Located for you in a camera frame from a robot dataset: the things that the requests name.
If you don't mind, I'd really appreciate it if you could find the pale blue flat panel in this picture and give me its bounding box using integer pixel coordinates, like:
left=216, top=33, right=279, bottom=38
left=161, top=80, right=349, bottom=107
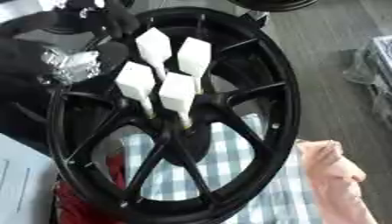
left=0, top=132, right=59, bottom=224

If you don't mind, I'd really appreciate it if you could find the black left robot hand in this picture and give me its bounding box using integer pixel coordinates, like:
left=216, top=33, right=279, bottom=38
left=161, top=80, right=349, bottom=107
left=13, top=0, right=143, bottom=68

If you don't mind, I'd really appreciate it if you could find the black spoked wheel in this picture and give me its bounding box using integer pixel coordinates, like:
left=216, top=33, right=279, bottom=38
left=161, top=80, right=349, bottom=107
left=45, top=6, right=304, bottom=224

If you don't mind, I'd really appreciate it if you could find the pink cloth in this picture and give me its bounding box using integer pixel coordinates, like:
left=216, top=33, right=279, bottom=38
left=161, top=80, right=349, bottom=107
left=295, top=139, right=380, bottom=224

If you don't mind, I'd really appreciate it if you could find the black round tyre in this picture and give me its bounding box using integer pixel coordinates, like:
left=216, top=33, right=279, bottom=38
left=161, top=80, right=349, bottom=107
left=227, top=0, right=319, bottom=13

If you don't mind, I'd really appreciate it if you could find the red fabric object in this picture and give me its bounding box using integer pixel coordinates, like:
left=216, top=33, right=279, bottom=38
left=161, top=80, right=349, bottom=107
left=52, top=154, right=129, bottom=224

